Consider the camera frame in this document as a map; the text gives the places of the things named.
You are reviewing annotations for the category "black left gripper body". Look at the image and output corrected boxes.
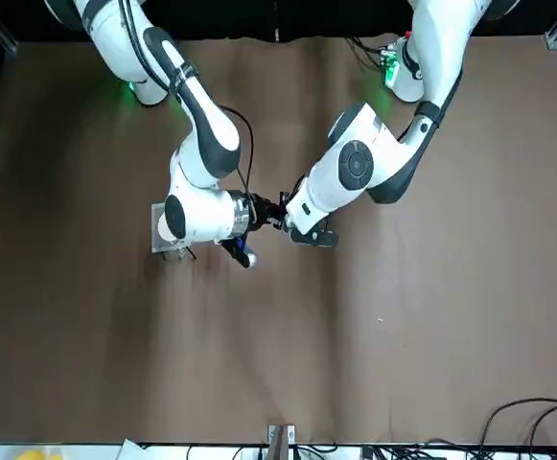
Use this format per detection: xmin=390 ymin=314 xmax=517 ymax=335
xmin=290 ymin=227 xmax=340 ymax=249

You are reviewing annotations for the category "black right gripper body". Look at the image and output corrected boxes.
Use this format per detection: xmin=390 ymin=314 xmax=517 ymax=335
xmin=246 ymin=191 xmax=273 ymax=235

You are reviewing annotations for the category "white ceramic crucible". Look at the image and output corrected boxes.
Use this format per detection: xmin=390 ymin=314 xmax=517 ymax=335
xmin=155 ymin=215 xmax=174 ymax=243

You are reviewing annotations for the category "green lit connector block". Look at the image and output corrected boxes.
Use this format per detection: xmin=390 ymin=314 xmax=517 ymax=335
xmin=380 ymin=45 xmax=402 ymax=87

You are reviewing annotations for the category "white paper sheet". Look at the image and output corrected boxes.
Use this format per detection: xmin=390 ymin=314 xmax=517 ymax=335
xmin=117 ymin=436 xmax=152 ymax=460

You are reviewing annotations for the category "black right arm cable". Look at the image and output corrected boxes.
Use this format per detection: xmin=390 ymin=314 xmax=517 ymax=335
xmin=117 ymin=0 xmax=256 ymax=197

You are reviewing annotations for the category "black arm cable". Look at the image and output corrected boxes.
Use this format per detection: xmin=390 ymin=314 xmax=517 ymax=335
xmin=405 ymin=66 xmax=466 ymax=145
xmin=117 ymin=0 xmax=256 ymax=197

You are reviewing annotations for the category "silver wire mesh square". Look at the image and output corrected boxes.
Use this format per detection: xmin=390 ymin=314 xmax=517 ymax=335
xmin=151 ymin=203 xmax=189 ymax=255

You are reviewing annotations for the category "black foot cable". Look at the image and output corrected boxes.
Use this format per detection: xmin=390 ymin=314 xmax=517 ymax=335
xmin=349 ymin=35 xmax=389 ymax=71

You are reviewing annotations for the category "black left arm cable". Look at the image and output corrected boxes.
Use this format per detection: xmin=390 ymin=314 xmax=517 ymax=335
xmin=405 ymin=66 xmax=466 ymax=145

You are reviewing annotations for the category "aluminium camera post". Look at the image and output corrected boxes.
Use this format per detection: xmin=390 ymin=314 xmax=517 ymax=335
xmin=267 ymin=424 xmax=296 ymax=460

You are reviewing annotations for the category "black desk cable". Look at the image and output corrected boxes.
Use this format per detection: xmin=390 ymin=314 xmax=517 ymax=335
xmin=477 ymin=397 xmax=557 ymax=460
xmin=524 ymin=404 xmax=557 ymax=460

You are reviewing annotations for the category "yellow coiled cable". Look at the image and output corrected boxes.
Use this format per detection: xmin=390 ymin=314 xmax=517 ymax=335
xmin=16 ymin=448 xmax=63 ymax=460

